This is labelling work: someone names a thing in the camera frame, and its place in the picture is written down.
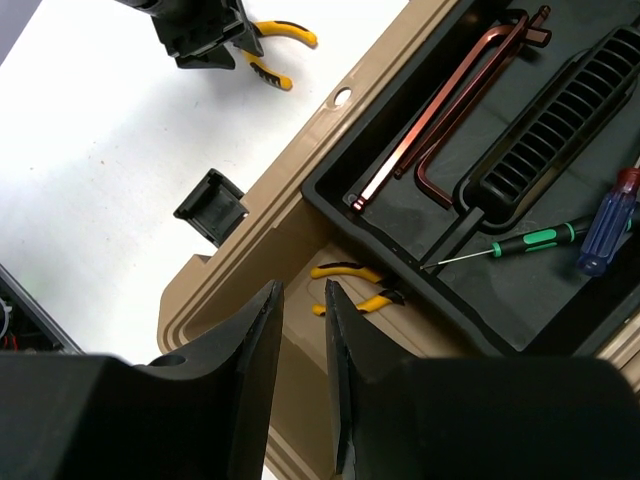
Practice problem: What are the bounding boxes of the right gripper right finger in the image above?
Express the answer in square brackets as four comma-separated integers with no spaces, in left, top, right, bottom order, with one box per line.
[325,281,639,479]

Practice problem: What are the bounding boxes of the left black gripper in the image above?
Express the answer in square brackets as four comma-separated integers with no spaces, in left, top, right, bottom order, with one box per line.
[118,0,264,70]

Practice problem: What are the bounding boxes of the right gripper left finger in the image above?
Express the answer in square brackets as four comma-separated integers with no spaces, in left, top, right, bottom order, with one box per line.
[1,281,284,479]

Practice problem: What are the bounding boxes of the yellow diagonal cutter pliers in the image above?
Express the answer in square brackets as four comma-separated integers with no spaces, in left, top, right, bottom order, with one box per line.
[240,20,319,92]

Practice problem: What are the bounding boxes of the yellow needle-nose pliers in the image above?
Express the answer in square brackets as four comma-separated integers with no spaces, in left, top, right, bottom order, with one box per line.
[310,262,405,314]

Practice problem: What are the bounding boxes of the green black screwdriver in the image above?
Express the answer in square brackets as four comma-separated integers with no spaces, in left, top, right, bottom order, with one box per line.
[419,215,636,270]

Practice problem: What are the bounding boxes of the tan plastic toolbox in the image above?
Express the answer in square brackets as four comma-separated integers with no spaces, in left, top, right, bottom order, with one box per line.
[158,1,639,479]

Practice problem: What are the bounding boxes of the long brown hex key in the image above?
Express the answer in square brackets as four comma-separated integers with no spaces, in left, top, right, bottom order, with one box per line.
[395,5,551,178]

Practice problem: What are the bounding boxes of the red blue screwdriver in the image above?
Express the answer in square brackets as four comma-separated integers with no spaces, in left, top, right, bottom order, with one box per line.
[577,159,639,277]

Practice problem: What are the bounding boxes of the large dark hex key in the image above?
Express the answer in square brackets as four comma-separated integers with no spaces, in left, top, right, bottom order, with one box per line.
[351,9,529,213]

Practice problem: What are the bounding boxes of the bent brown hex key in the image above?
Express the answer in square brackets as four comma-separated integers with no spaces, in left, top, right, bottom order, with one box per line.
[413,27,552,209]

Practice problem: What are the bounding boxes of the black toolbox inner tray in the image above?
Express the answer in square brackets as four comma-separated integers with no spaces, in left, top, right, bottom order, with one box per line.
[302,1,639,355]

